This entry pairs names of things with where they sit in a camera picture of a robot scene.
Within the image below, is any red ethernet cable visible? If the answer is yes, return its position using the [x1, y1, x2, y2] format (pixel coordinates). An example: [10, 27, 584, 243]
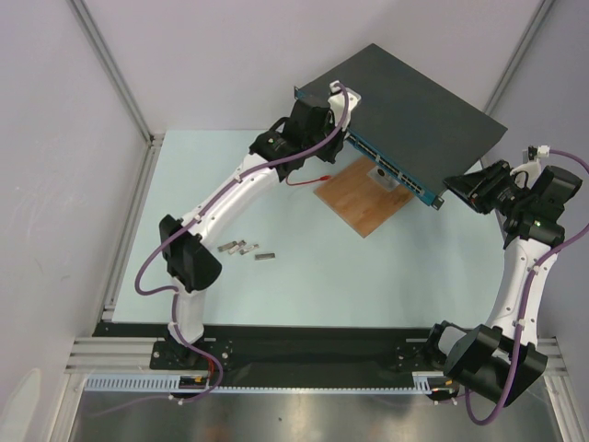
[285, 173, 332, 188]

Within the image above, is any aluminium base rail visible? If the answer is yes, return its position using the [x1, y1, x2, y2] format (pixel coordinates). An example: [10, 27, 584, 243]
[64, 335, 160, 375]

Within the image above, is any wooden base board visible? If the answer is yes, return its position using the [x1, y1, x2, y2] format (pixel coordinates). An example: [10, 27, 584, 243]
[315, 157, 414, 238]

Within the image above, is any left aluminium frame post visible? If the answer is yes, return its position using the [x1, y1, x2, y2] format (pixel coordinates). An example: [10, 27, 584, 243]
[64, 0, 165, 148]

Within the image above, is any blue black network switch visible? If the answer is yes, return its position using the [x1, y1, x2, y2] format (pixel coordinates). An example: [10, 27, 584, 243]
[294, 43, 507, 209]

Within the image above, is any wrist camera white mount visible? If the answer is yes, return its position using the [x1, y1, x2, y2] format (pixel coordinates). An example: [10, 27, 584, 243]
[523, 145, 550, 180]
[328, 81, 362, 126]

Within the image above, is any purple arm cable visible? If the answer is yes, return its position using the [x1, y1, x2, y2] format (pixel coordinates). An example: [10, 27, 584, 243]
[135, 81, 351, 406]
[464, 147, 589, 427]

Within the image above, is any silver SFP module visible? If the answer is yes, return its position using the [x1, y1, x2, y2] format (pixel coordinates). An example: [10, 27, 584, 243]
[239, 244, 259, 255]
[254, 252, 276, 261]
[228, 240, 247, 254]
[217, 240, 237, 252]

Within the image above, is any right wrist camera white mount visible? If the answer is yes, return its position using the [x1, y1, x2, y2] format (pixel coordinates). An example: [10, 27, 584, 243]
[523, 145, 550, 180]

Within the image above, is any aluminium frame post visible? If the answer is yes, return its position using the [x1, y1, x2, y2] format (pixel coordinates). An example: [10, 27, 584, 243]
[482, 0, 559, 116]
[64, 0, 165, 148]

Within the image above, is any white slotted cable duct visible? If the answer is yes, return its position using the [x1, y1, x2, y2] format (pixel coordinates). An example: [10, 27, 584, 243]
[83, 371, 453, 395]

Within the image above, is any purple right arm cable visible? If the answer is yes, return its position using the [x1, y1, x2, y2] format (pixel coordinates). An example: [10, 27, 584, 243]
[464, 147, 589, 427]

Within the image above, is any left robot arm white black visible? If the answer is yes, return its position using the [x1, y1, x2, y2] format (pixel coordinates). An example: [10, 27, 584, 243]
[159, 93, 360, 368]

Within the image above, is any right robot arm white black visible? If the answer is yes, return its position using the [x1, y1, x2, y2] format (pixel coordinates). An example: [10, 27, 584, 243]
[423, 160, 583, 409]

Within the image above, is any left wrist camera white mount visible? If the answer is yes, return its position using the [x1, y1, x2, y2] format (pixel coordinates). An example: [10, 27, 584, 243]
[328, 81, 362, 126]

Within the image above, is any right aluminium frame post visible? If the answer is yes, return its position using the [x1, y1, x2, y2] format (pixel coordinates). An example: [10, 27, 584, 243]
[482, 0, 559, 116]

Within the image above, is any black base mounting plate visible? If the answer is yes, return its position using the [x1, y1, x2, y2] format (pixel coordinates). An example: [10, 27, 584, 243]
[94, 322, 445, 387]

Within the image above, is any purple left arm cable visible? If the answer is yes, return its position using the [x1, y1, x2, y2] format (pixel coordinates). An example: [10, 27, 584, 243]
[135, 81, 351, 406]

